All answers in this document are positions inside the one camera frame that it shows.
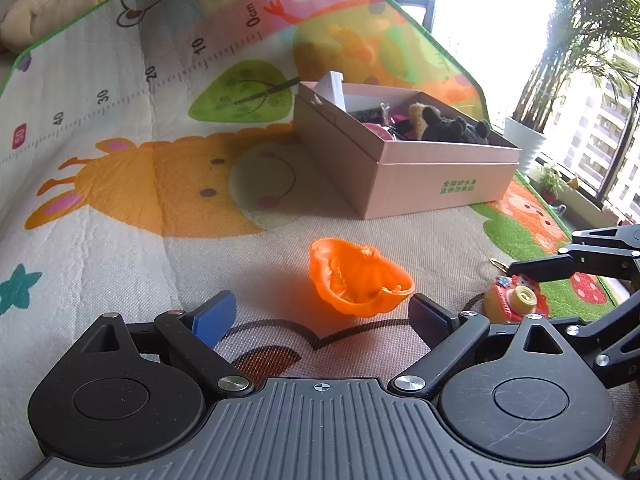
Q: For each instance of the cartoon animal play mat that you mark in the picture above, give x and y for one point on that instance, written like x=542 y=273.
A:
x=150 y=235

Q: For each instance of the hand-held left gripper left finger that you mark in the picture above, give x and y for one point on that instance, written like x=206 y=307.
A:
x=215 y=317

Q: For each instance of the brown plush toy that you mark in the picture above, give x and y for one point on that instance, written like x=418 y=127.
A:
x=417 y=112

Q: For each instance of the yellow and red toy camera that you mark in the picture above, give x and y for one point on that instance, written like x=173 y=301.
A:
x=515 y=302

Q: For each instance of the pink round cartoon toy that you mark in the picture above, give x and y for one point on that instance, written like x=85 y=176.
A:
x=376 y=129

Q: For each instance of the black and white toy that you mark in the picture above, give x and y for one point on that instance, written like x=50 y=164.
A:
x=367 y=112

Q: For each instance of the pink cardboard box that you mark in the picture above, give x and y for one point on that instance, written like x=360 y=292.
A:
x=425 y=185

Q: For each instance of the small green potted plant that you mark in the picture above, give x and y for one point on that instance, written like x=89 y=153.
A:
x=550 y=180

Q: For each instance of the tall white plant pot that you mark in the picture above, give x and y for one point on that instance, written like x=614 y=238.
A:
x=525 y=142

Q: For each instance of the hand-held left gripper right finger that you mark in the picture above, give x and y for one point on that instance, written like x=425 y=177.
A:
x=430 y=317

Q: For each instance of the black plush toy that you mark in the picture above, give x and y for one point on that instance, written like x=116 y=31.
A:
x=450 y=130

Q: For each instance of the white folded card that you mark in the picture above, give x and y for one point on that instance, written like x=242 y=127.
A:
x=331 y=87

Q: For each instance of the tall palm plant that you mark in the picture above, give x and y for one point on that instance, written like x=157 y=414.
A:
x=590 y=20

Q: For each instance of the pink toy net racket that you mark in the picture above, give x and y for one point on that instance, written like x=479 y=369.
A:
x=401 y=119

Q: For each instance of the orange plastic toy shell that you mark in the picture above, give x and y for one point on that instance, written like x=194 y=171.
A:
x=360 y=280

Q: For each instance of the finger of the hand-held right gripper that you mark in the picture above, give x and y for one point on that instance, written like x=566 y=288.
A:
x=545 y=267
x=612 y=335

